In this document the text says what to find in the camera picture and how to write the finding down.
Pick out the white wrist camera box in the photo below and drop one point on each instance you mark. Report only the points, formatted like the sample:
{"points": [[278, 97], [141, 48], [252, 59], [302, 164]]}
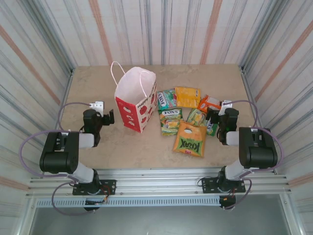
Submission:
{"points": [[97, 105], [226, 104]]}

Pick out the red white paper bag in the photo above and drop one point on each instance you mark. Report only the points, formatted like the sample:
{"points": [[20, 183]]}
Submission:
{"points": [[129, 115]]}

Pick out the green Fox's candy packet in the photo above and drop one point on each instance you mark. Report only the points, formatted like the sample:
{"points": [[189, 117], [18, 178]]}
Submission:
{"points": [[170, 121], [196, 116]]}

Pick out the orange white snack packet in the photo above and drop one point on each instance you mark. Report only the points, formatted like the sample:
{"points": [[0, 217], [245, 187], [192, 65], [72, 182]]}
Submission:
{"points": [[207, 102]]}

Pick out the aluminium rail frame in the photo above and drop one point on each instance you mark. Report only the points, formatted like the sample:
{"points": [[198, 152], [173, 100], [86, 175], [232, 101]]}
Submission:
{"points": [[156, 181]]}

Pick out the black connector box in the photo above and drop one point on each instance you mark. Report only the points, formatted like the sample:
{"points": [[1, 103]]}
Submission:
{"points": [[91, 208], [227, 202]]}

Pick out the aluminium side rail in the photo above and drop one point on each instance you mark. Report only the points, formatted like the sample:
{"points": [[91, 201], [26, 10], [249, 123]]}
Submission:
{"points": [[67, 90], [248, 85]]}

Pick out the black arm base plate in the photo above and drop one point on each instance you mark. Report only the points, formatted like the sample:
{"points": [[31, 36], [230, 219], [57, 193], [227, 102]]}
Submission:
{"points": [[110, 186], [207, 184]]}

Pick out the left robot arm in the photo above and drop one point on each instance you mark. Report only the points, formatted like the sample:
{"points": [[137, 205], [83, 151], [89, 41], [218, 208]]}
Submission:
{"points": [[58, 161]]}

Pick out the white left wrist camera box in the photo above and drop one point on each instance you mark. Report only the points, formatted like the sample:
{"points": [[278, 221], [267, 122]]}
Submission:
{"points": [[97, 105]]}

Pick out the orange Krax snack packet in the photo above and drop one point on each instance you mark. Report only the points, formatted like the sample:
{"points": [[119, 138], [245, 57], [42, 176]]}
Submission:
{"points": [[189, 142]]}

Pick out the yellow snack packet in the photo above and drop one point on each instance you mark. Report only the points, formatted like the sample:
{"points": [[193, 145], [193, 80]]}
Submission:
{"points": [[187, 96]]}

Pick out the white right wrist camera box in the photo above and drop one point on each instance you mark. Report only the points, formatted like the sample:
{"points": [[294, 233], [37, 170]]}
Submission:
{"points": [[226, 104]]}

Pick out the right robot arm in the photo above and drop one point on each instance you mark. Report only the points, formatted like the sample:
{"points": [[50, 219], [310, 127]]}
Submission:
{"points": [[259, 151]]}

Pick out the teal Fox's candy packet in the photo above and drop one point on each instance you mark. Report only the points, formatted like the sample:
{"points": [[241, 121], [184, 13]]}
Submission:
{"points": [[166, 99]]}

